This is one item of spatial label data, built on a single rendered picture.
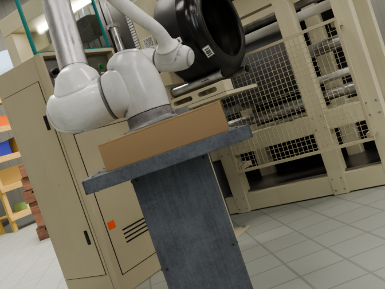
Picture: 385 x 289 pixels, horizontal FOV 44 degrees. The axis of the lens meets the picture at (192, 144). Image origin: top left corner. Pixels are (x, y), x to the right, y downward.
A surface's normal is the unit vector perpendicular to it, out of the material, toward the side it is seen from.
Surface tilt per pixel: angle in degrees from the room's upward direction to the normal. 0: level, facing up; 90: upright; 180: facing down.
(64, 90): 67
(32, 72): 90
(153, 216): 90
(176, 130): 90
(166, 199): 90
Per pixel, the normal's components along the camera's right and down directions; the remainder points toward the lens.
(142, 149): 0.11, 0.00
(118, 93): -0.17, 0.13
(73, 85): -0.22, -0.28
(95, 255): -0.52, 0.22
